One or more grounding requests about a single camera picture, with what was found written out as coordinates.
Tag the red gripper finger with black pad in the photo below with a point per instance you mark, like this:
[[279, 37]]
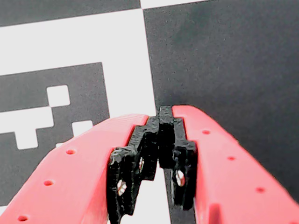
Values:
[[70, 182], [229, 177]]

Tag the black white marker mat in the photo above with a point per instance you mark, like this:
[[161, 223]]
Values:
[[210, 58]]

